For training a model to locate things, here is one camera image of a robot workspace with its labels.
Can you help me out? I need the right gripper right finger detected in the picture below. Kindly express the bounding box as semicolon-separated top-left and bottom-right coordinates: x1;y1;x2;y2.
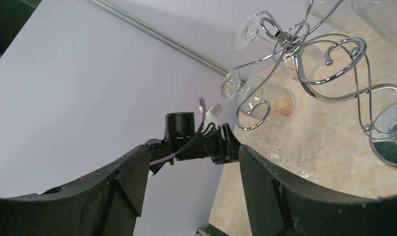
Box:
239;145;397;236

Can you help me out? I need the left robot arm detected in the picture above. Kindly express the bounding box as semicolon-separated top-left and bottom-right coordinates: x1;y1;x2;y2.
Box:
145;112;242;174

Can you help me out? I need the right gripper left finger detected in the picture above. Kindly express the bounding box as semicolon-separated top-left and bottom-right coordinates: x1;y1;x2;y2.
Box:
0;145;151;236

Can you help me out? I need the chrome wine glass rack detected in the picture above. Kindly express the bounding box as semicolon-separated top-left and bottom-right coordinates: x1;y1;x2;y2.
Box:
234;0;397;170

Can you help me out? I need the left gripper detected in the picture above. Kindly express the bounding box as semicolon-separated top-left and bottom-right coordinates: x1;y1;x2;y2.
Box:
177;123;242;165

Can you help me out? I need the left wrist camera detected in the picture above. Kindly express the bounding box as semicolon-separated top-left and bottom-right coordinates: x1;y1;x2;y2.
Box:
205;103;224;123

